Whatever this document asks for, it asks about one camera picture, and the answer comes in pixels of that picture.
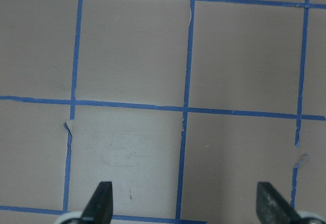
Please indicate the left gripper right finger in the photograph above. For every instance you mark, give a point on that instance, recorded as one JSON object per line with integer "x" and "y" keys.
{"x": 271, "y": 207}

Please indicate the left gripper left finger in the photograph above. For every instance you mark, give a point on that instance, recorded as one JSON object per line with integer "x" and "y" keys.
{"x": 99, "y": 208}

